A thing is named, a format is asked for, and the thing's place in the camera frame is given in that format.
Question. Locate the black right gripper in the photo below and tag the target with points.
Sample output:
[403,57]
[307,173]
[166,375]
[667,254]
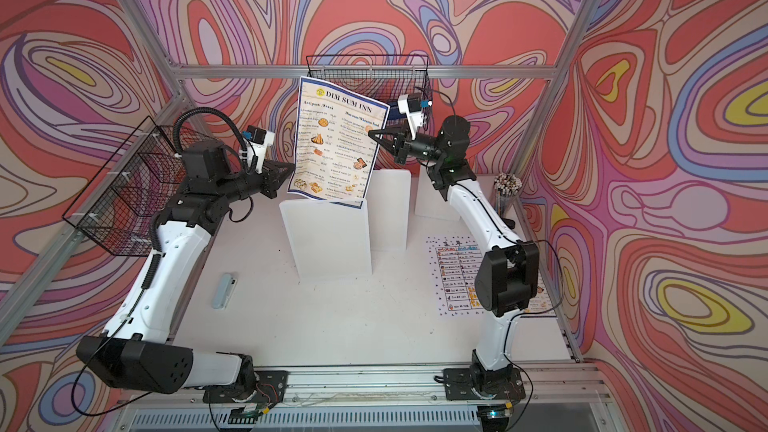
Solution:
[395,145]

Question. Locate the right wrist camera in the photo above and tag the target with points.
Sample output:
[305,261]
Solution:
[415,110]

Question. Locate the Dim Sum Inn menu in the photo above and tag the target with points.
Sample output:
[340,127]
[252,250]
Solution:
[334,155]

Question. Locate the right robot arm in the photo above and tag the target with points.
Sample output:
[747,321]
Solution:
[507,278]

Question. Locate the clear pencil holder cup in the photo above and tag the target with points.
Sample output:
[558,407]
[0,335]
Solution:
[505,186]

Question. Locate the white board middle panel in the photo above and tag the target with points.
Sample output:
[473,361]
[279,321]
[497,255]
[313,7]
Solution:
[388,205]

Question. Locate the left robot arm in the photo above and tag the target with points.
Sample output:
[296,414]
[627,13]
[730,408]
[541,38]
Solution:
[133,351]

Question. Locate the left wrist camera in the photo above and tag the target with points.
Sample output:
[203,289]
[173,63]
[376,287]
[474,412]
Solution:
[258,141]

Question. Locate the black wire basket back wall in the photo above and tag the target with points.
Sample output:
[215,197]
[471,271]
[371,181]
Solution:
[384,77]

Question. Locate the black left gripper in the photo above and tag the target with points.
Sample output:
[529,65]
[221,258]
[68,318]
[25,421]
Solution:
[272,180]

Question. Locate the white board panel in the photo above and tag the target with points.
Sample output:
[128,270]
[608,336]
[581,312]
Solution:
[429,202]
[328,240]
[388,205]

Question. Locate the white board front panel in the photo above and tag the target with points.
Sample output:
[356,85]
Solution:
[328,240]

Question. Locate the small grey-blue eraser block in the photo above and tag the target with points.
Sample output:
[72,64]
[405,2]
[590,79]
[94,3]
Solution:
[224,291]

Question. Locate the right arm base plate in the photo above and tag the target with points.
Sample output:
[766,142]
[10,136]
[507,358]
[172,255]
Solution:
[465,384]

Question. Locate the white board right panel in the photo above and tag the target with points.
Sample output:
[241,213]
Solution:
[429,202]

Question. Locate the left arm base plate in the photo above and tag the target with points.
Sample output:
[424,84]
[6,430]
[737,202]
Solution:
[262,387]

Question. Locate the black wire basket left wall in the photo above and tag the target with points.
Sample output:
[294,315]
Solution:
[114,210]

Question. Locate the hand-drawn colourful menu sheet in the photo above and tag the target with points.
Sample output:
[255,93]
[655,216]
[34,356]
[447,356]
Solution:
[453,263]

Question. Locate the black wire basket wall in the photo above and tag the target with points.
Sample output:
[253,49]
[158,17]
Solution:
[384,77]
[114,210]

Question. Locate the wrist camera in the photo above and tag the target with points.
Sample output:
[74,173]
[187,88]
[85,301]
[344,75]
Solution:
[415,110]
[258,141]

